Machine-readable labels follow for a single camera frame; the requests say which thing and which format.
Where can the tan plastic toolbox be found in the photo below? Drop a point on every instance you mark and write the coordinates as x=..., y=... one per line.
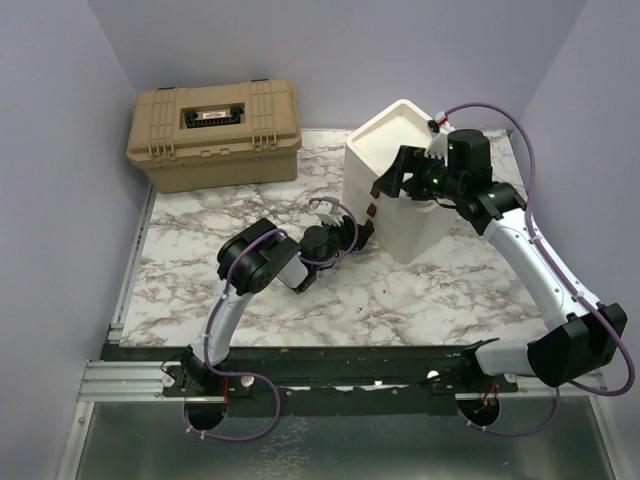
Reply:
x=187, y=139

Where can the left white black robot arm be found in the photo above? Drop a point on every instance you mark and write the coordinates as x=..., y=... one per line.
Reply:
x=247, y=264

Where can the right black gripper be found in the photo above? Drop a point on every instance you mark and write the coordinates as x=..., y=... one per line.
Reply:
x=391, y=182

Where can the cream drawer organizer cabinet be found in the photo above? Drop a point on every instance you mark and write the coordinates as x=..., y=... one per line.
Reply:
x=403, y=228

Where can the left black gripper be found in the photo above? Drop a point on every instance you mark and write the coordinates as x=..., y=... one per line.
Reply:
x=346, y=232

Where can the black mounting rail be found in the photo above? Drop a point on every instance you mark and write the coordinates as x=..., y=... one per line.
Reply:
x=316, y=381

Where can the aluminium extrusion rail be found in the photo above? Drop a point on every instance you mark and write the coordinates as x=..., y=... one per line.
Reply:
x=107, y=381

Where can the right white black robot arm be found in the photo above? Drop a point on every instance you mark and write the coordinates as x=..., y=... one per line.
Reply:
x=582, y=331

